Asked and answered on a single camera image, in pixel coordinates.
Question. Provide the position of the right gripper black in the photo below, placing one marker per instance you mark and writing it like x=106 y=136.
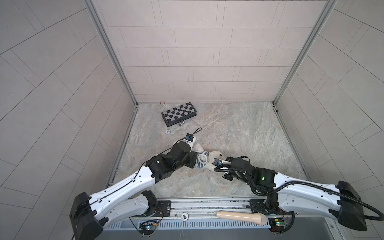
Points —
x=225 y=176

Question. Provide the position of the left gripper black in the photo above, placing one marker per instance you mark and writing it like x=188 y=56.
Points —
x=191 y=156

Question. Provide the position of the blue white striped sweater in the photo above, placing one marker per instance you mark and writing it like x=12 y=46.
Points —
x=202 y=159

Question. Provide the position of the white teddy bear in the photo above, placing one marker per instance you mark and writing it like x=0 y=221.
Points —
x=213 y=154

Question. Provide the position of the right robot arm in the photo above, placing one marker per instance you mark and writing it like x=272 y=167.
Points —
x=286 y=194

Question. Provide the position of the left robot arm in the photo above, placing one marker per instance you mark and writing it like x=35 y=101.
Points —
x=91 y=214

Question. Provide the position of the black white chessboard box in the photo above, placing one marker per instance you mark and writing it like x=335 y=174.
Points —
x=178 y=114

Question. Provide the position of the right circuit board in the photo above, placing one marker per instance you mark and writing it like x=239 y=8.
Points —
x=277 y=225

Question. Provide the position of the circuit board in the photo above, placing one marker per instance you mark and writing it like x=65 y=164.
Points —
x=148 y=227
x=277 y=225

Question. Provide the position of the left circuit board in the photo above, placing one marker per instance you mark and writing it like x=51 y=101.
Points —
x=148 y=227

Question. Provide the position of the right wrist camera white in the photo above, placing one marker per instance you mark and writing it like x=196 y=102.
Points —
x=221 y=163

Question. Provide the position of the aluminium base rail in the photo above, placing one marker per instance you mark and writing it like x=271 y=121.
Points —
x=185 y=208

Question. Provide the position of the beige wooden handle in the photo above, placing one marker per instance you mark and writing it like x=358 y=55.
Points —
x=256 y=218

